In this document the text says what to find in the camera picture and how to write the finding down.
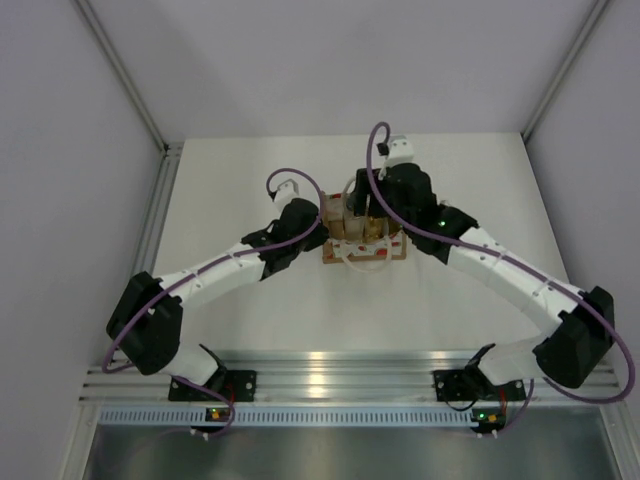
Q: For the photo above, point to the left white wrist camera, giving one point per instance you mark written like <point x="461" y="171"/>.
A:
<point x="284" y="194"/>

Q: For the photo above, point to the grey slotted cable duct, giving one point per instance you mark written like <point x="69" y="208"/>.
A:
<point x="294" y="416"/>

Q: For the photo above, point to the right aluminium frame post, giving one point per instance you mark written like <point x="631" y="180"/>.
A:
<point x="577" y="46"/>

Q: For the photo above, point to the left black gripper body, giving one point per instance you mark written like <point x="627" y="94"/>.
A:
<point x="317" y="239"/>

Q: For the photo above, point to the aluminium frame post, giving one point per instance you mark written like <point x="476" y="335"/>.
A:
<point x="90" y="18"/>
<point x="577" y="46"/>

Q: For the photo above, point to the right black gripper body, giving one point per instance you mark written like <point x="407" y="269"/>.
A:
<point x="365" y="190"/>

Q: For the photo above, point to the burlap watermelon canvas bag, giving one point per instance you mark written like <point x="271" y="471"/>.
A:
<point x="362" y="243"/>

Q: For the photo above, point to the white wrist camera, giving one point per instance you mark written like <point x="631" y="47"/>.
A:
<point x="396" y="150"/>
<point x="284" y="194"/>

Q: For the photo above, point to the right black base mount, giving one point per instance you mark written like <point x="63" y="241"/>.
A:
<point x="467" y="385"/>

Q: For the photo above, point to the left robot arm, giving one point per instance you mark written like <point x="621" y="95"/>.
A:
<point x="146" y="324"/>

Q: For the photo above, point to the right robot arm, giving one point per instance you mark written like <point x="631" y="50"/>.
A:
<point x="575" y="327"/>

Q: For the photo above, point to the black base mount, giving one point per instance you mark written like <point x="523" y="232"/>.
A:
<point x="234" y="385"/>
<point x="467" y="385"/>

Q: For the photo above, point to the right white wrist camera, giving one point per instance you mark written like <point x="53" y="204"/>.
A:
<point x="396" y="150"/>

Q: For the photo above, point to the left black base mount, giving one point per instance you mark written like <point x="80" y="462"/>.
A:
<point x="234" y="385"/>

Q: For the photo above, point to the left aluminium frame post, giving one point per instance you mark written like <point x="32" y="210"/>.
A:
<point x="90" y="18"/>

